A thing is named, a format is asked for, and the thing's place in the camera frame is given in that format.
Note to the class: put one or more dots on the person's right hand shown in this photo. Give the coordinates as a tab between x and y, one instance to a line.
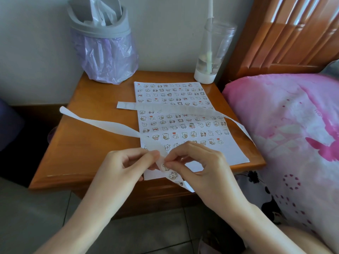
214	179

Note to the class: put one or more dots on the person's left hand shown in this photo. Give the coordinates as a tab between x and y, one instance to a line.
116	177

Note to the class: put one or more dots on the white paper sheet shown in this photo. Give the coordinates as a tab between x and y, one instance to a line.
230	153

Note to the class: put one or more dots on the long white sticker strip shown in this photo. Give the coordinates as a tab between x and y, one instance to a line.
106	125

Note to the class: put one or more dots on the rows of stuck cartoon stickers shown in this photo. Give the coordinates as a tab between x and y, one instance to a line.
172	93

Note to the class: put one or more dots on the person's left forearm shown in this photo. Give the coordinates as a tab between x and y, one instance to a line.
76	227

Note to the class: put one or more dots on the person's leg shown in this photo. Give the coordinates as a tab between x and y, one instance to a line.
310	242

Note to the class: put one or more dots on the wooden nightstand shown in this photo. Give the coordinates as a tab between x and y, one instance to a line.
79	156

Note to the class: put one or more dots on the pink slipper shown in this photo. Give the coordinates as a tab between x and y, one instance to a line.
209	243

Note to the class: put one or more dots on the purple plastic container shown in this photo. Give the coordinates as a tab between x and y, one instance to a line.
51	134

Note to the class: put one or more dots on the pink floral bedding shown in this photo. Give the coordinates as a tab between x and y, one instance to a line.
286	108

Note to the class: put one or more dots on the clear cup with white base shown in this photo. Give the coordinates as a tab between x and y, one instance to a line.
204	78

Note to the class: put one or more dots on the purple plastic bin bag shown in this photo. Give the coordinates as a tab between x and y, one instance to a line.
106	60

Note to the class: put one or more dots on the purple rolled mat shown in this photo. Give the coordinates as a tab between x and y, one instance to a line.
10	124

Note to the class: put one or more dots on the grey trash bin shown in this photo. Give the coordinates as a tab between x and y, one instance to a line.
100	33

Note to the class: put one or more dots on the wooden bed headboard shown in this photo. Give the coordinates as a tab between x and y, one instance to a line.
280	44

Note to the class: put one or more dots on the grey pillow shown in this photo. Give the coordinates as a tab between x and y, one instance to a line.
331	70

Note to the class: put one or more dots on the white backing scraps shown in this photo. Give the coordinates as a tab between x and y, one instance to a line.
98	13

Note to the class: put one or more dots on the white straw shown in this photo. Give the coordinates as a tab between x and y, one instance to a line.
210	6

